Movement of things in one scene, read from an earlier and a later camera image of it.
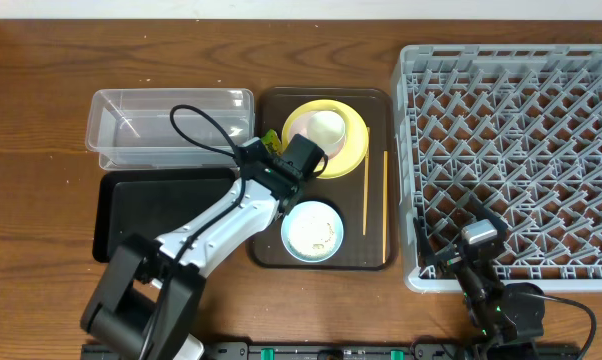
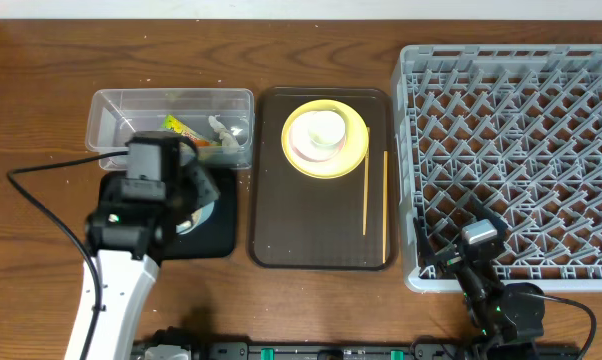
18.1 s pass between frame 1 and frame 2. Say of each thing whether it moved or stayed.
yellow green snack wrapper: moved
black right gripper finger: stayed
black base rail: stayed
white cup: stayed
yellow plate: stayed
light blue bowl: moved
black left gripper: moved
